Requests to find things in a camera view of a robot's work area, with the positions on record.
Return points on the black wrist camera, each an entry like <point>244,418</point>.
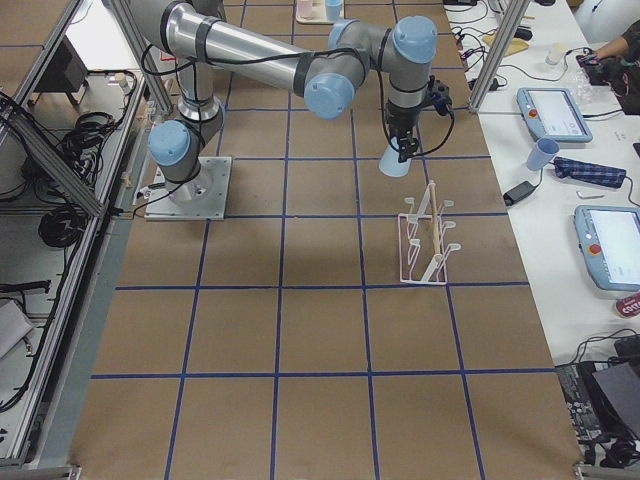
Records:
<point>439,96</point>

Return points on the beige plastic tray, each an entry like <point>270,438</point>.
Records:
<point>319,16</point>

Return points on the upper teach pendant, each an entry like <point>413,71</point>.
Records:
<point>553,113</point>

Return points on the aluminium frame post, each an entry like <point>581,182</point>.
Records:
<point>505,33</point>

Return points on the white allen key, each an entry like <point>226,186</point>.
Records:
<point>589,195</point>

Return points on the clear plastic cup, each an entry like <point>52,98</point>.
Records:
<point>555,54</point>

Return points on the black power adapter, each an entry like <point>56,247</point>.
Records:
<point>518,193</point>

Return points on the lower teach pendant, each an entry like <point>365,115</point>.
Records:
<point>608,238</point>

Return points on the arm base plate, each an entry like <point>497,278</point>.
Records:
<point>203,198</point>

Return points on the white wire cup rack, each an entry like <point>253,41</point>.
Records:
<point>422,248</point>

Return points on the blue cup on table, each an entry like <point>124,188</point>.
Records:
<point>542,153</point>

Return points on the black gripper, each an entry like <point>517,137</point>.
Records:
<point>403,119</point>

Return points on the teach pendant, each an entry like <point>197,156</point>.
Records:
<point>553,113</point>
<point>608,238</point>

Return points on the pink plastic cup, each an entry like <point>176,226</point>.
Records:
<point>304,8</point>

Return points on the light blue plastic cup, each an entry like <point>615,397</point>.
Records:
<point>390,163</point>

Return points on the person at table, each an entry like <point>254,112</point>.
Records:
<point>620,61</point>

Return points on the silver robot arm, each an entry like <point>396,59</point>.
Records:
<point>326,80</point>

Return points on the blue plaid folded umbrella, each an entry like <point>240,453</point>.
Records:
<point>591,173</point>

